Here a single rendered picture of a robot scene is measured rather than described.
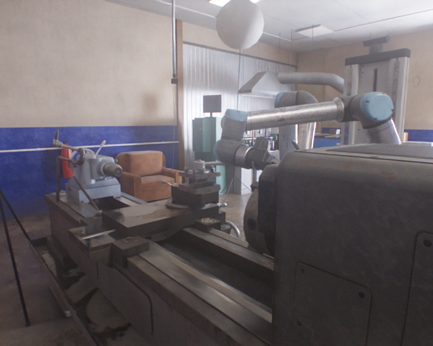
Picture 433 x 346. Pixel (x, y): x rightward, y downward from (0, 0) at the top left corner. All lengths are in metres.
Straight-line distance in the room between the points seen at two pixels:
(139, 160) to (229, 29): 2.57
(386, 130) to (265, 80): 5.12
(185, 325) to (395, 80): 1.55
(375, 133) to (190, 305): 0.97
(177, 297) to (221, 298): 0.15
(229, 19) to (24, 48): 3.01
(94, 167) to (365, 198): 1.85
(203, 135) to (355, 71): 3.98
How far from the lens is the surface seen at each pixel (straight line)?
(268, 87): 6.40
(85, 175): 2.21
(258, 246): 0.97
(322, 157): 0.65
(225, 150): 1.18
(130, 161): 5.34
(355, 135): 1.99
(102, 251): 1.44
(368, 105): 1.34
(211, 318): 0.98
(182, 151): 6.28
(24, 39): 5.38
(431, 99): 8.06
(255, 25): 4.99
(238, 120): 1.18
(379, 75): 1.97
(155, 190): 5.21
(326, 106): 1.43
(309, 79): 6.69
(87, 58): 5.57
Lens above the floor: 1.40
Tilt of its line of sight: 10 degrees down
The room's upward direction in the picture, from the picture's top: straight up
